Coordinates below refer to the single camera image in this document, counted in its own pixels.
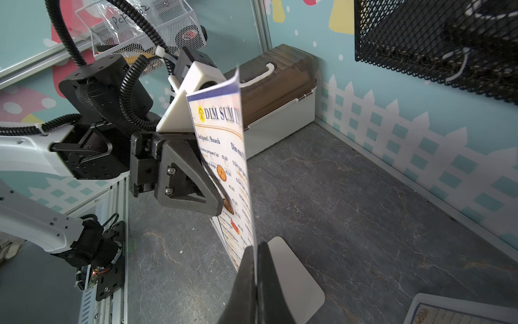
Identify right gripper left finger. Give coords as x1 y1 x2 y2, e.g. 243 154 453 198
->
218 246 256 324

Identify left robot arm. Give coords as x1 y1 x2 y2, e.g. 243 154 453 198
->
1 1 228 216

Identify clear plastic labelled bag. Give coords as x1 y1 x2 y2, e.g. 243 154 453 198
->
85 1 144 45

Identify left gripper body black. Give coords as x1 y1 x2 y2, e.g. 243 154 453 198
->
129 132 198 198

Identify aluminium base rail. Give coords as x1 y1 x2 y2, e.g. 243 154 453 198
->
76 178 129 323

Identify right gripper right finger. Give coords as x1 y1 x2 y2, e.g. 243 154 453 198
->
257 242 295 324

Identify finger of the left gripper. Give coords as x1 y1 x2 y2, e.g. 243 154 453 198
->
155 139 223 216

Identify white menu stand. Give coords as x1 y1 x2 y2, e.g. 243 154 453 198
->
403 293 517 323
268 236 325 324

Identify dim sum menu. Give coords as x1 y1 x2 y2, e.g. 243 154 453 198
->
187 70 256 269
410 304 517 324

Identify black tape roll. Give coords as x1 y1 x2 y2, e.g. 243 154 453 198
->
175 25 208 50

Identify black mesh wall basket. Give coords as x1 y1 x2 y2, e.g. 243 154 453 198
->
354 0 517 104

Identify brown lid storage box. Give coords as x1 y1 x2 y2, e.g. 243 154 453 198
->
240 44 317 159

